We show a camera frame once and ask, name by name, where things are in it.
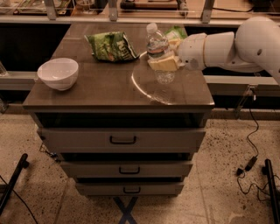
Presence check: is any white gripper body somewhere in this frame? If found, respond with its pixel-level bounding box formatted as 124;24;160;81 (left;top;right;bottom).
178;33;207;70

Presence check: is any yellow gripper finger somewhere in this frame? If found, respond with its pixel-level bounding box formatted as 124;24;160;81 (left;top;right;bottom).
169;38;182;52
148;55;185;72

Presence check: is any clear plastic water bottle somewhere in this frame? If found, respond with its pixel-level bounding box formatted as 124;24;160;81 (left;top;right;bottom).
146;23;175;84

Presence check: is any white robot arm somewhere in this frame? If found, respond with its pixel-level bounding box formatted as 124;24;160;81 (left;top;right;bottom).
148;17;280;84

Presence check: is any light green chip bag right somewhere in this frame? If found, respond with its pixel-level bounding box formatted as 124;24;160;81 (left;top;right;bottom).
165;25;187;40

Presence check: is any green chip bag left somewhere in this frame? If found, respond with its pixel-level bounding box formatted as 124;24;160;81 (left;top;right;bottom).
85;31;139;62

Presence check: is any grey drawer cabinet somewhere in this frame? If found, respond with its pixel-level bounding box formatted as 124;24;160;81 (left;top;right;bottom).
24;24;214;184

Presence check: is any white ceramic bowl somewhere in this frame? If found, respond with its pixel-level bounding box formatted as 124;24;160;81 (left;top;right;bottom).
37;58;79;91

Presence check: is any black stand leg right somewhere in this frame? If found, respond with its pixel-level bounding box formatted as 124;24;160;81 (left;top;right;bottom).
262;159;280;224

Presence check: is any black stand leg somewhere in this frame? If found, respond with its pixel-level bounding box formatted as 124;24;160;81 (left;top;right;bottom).
262;159;280;224
0;153;29;215

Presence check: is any black stand leg left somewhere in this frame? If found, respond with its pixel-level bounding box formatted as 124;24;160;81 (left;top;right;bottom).
0;153;29;215

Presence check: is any metal railing frame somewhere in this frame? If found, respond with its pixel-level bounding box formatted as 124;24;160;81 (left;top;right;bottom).
0;0;280;117

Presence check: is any top drawer with handle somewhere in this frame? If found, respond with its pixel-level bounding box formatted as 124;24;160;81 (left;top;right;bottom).
38;128;206;153

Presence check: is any drawer with handle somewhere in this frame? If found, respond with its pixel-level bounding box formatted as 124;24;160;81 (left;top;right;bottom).
75;182;184;196
38;128;206;153
60;161;193;178

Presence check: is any middle drawer with handle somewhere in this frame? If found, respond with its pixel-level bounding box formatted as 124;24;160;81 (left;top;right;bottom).
60;161;193;178

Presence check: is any bottom drawer with handle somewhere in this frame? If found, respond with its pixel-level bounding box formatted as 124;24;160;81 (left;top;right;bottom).
75;182;184;196

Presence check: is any black power cable with adapter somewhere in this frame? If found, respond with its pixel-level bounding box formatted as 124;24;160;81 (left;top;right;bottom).
235;87;280;203

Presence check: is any thin black cable left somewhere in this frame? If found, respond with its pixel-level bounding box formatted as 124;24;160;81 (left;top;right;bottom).
0;174;39;224

